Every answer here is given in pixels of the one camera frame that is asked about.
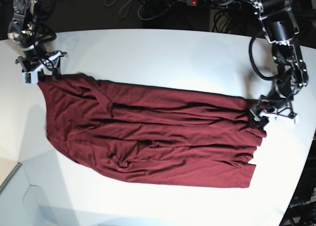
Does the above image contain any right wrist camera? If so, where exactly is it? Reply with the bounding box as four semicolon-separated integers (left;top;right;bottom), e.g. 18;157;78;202
22;71;39;84

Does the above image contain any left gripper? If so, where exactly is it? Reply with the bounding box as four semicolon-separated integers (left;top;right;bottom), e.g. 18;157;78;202
248;86;300;129

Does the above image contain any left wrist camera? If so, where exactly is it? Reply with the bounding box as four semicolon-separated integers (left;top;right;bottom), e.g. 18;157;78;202
288;115;299;125

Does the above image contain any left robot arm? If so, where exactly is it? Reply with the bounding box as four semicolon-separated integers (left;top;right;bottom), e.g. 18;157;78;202
217;0;309;128

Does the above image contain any white cable loop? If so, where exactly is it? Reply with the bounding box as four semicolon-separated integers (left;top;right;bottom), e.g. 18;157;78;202
118;0;176;20

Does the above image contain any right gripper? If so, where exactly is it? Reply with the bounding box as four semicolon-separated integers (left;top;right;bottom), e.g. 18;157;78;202
15;45;67;82

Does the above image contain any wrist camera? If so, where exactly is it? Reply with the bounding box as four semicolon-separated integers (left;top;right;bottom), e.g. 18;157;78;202
22;71;39;84
288;115;299;125

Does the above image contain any dark red t-shirt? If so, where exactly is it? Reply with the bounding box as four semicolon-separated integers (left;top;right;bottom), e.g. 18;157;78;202
38;74;267;188

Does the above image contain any black power strip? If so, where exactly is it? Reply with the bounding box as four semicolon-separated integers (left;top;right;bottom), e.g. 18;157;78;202
185;0;241;10

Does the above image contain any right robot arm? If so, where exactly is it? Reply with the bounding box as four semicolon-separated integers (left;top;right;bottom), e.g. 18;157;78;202
7;0;67;84

